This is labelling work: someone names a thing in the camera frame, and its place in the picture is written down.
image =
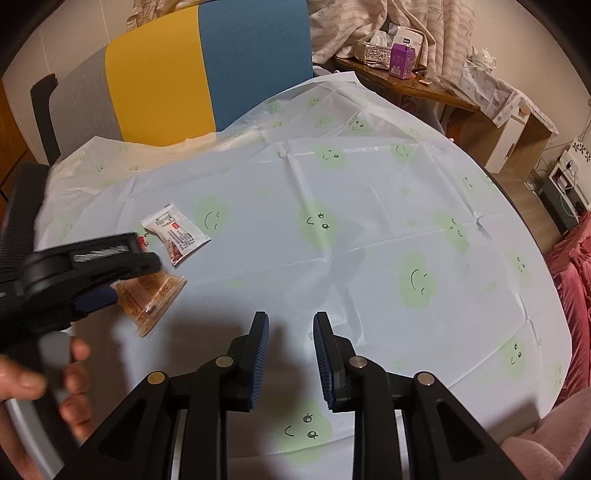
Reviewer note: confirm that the wooden side table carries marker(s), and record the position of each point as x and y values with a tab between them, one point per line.
406	90

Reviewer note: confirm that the wooden desk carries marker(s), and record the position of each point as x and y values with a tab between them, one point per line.
480	138

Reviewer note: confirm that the green smiley print tablecloth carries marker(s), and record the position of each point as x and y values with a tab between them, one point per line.
369	207

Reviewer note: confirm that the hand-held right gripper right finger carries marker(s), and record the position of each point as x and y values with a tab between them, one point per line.
323	360

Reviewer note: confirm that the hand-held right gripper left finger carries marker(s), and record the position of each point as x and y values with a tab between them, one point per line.
258	355

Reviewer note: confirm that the white teapot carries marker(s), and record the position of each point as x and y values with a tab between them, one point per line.
484	57

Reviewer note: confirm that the small orange packet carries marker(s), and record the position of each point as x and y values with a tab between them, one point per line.
425	81

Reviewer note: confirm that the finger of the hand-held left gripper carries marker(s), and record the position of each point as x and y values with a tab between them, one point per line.
115	261
99	300

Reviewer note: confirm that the pink red blanket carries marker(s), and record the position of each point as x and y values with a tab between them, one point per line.
575	295

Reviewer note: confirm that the pink fleece clothing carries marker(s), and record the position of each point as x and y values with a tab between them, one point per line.
549	447

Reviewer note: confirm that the grey yellow blue chair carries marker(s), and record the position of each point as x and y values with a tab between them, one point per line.
249	64

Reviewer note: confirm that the white and blue box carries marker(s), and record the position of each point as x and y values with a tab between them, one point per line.
408	34

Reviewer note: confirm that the clear cracker packet purple end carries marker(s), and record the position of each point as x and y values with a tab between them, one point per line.
147	300

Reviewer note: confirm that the white shelf unit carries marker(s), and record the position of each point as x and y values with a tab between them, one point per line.
568	184

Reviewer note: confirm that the beige patterned curtain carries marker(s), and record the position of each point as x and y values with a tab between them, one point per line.
351	23

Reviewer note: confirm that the purple box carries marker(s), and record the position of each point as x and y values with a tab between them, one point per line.
400	60

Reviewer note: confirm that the white lace cloth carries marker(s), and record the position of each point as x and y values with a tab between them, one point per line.
498	97

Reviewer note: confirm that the person's left hand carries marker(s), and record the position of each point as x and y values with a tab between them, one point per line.
78	383

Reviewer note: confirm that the silver tissue box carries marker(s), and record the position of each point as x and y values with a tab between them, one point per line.
374	53

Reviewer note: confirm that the small white brown snack packet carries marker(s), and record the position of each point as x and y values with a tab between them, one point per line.
173	230

